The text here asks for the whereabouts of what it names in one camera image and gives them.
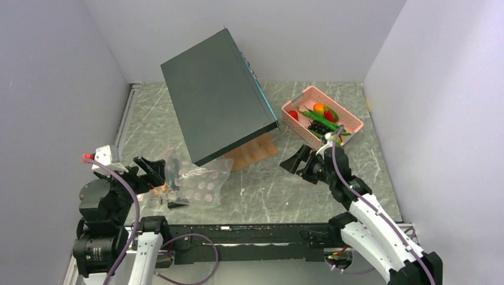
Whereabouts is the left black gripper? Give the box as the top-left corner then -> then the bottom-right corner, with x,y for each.
96,154 -> 165,223

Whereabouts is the green apple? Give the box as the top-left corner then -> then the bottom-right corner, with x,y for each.
321,132 -> 342,145

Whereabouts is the black front rail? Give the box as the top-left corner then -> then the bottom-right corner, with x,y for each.
159,223 -> 345,265

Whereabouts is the black grape bunch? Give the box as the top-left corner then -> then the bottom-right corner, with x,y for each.
308,121 -> 332,135

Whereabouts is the orange green mango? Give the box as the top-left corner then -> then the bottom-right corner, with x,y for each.
313,103 -> 339,122

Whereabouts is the wooden base board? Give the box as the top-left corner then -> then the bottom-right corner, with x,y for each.
223,133 -> 279,171

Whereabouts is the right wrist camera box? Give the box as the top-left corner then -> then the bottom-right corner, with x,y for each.
316,142 -> 336,156

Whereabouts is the dark tilted monitor panel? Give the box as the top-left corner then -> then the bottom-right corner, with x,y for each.
160,28 -> 279,166

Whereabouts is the red wax apple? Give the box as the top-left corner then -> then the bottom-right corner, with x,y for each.
288,110 -> 299,121

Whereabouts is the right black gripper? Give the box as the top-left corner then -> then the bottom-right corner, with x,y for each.
280,144 -> 335,185

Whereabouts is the long green chili pepper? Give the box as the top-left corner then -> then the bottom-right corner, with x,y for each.
297,108 -> 341,138

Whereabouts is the pink perforated plastic basket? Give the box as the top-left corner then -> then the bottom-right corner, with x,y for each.
281,85 -> 364,148

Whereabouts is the clear zip top bag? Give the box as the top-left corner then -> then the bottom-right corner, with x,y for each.
143,148 -> 234,206

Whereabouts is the red chili pepper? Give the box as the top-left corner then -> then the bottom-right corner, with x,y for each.
324,110 -> 336,123

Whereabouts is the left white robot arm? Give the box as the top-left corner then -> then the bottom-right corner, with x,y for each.
73,154 -> 172,284

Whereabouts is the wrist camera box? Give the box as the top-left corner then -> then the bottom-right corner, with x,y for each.
316,142 -> 336,156
81,145 -> 128,172

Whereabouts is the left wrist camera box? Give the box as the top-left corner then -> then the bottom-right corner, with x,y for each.
81,145 -> 128,172

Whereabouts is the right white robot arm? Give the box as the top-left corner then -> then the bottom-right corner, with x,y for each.
280,145 -> 443,284

